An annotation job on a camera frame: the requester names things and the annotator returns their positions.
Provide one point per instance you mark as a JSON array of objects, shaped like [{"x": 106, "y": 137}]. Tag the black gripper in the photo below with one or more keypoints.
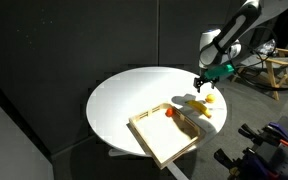
[{"x": 204, "y": 80}]

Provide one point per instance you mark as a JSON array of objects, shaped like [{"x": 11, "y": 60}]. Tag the yellow banana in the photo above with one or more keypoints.
[{"x": 200, "y": 107}]

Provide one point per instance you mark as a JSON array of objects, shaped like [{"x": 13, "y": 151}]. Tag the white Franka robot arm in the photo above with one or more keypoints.
[{"x": 230, "y": 30}]

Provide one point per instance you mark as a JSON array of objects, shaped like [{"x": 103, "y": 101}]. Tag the wooden tray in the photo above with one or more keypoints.
[{"x": 164, "y": 140}]

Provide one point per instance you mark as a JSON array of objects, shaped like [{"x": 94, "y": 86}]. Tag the yellow orange round fruit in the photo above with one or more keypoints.
[{"x": 210, "y": 98}]

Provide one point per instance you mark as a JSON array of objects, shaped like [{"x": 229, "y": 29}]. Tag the small red tomato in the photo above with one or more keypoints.
[{"x": 169, "y": 112}]

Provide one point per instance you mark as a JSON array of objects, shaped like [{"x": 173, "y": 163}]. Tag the black spring clamp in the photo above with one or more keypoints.
[
  {"x": 229, "y": 160},
  {"x": 252, "y": 133}
]

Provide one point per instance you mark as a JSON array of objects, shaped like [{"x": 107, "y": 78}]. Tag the clear plastic bag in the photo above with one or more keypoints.
[{"x": 266, "y": 47}]

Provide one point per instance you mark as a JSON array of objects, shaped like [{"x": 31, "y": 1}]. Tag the wooden chair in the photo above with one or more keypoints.
[{"x": 277, "y": 71}]

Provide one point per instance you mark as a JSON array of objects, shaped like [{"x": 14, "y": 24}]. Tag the purple clamp with orange tip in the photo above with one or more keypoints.
[{"x": 280, "y": 133}]

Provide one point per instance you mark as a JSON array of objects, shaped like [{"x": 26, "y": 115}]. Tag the purple spring clamp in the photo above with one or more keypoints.
[{"x": 257, "y": 165}]

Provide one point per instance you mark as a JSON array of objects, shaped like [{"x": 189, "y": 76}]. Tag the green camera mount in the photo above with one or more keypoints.
[{"x": 219, "y": 71}]

